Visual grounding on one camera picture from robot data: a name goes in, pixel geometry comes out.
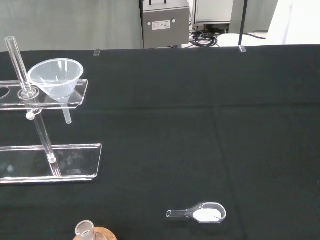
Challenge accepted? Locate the cork ring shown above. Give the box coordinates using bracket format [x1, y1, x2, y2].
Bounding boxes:
[72, 225, 118, 240]

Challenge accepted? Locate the round-bottom glass flask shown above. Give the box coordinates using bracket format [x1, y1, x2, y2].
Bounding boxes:
[74, 219, 106, 240]

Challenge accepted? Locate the black cable bundle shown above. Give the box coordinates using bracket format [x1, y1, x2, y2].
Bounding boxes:
[188, 23, 267, 48]

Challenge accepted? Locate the glass weighing funnel with powder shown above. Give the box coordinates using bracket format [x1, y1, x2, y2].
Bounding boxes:
[165, 201, 227, 224]

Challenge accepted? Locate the black bench cloth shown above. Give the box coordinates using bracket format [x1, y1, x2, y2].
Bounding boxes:
[0, 44, 320, 240]

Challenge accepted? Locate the black pole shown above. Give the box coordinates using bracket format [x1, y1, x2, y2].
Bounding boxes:
[238, 0, 249, 48]

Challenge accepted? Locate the grey metal cabinet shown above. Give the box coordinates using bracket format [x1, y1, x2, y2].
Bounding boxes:
[138, 0, 191, 50]

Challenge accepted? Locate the white metal cabinet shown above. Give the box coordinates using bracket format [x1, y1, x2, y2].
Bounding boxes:
[192, 0, 235, 26]

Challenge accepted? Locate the clear acrylic funnel stand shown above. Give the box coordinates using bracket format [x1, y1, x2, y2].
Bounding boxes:
[0, 36, 103, 186]

